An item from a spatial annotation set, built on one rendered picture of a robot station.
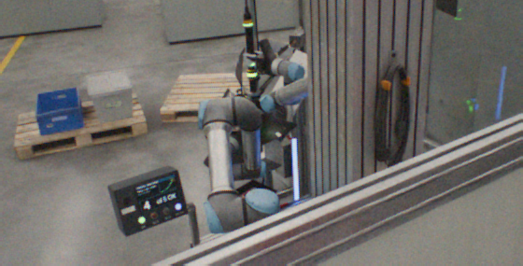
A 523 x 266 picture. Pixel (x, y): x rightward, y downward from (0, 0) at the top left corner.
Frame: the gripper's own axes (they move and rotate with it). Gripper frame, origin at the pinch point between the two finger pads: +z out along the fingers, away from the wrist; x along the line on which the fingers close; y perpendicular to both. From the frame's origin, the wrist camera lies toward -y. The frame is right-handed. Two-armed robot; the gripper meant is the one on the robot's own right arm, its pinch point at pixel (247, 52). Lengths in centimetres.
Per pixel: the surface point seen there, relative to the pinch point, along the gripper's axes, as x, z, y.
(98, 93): 29, 271, 105
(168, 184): -69, -31, 29
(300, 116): 35, 2, 47
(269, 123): -2.8, -15.7, 31.7
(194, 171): 51, 152, 151
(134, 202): -83, -29, 31
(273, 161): -1, -15, 54
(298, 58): 43.6, 11.4, 17.2
